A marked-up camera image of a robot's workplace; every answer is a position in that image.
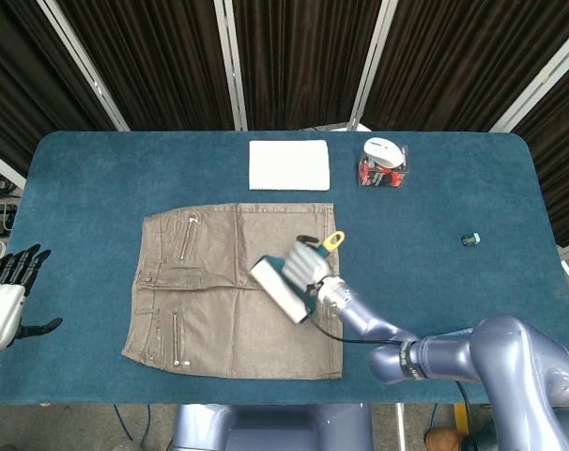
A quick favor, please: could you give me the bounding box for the dark pleated curtain panel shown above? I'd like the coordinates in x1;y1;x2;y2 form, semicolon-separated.
363;0;569;132
54;0;234;132
230;0;384;132
509;51;569;248
0;0;121;175

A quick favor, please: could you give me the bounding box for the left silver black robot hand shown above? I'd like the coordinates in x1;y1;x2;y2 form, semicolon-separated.
0;242;64;352

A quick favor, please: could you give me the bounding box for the white table leg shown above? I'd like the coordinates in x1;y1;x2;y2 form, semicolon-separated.
394;403;407;451

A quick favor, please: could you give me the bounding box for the teal handled lint roller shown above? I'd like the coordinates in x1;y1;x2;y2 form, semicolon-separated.
250;229;346;326

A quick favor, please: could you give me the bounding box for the taupe shiny mini skirt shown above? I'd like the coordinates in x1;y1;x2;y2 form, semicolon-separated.
120;202;346;380

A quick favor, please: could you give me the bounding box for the brown shoe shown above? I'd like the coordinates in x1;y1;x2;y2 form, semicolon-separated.
423;425;469;451

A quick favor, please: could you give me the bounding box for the clear box with red items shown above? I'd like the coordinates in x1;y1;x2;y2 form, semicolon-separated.
357;144;410;189

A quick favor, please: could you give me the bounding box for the blue jeans leg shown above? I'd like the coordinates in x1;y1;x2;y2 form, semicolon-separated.
467;420;493;451

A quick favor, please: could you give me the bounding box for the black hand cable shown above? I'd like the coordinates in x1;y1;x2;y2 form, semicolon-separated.
306;281;472;406

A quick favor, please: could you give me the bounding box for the blue floor cable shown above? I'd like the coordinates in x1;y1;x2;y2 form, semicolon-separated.
113;404;131;443

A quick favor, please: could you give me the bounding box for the white computer mouse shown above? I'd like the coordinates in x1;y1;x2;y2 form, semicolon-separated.
362;136;406;168

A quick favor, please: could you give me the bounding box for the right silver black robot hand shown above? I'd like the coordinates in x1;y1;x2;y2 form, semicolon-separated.
283;234;335;302

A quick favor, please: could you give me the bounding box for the blue table cloth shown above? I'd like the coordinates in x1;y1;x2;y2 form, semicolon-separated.
0;130;565;406

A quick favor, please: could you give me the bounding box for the white folded towel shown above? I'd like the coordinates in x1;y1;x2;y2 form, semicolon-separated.
248;139;333;192

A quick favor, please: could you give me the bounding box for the lavender robot torso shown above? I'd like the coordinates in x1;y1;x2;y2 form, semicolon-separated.
171;403;375;451

